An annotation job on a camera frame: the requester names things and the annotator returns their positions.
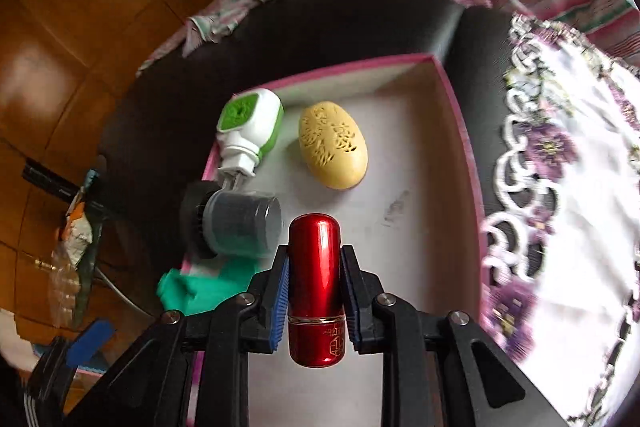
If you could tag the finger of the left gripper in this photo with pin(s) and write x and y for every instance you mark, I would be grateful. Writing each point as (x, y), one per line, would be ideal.
(85, 350)

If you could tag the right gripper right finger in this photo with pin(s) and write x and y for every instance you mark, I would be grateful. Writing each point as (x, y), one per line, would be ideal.
(436, 369)

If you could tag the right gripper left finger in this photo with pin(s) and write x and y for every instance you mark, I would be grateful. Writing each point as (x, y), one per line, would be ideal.
(192, 370)

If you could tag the red glossy capsule case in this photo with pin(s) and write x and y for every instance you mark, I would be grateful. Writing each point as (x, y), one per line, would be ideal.
(316, 319)

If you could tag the clear jar with black lid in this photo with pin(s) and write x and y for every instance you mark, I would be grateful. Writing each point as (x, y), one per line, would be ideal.
(217, 222)

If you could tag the yellow carved oval soap box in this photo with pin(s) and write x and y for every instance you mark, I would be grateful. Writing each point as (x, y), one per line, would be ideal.
(332, 146)

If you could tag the green plastic stand toy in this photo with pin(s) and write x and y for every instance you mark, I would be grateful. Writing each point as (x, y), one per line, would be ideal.
(197, 290)

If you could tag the white floral embroidered tablecloth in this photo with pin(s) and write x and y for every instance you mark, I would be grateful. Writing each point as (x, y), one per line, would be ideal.
(561, 274)

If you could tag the pink storage box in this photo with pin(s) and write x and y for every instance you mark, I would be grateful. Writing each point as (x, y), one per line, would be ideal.
(414, 219)

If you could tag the green white plug-in device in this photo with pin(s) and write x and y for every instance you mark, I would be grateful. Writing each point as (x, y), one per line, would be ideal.
(247, 130)

